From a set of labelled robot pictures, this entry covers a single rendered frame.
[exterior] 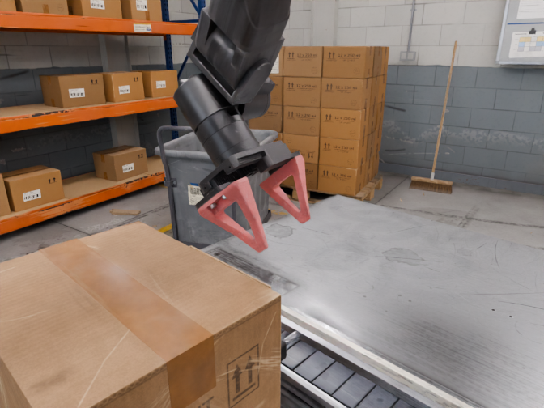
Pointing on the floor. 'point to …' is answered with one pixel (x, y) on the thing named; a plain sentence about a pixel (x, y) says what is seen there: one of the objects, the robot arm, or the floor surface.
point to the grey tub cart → (180, 146)
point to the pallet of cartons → (330, 116)
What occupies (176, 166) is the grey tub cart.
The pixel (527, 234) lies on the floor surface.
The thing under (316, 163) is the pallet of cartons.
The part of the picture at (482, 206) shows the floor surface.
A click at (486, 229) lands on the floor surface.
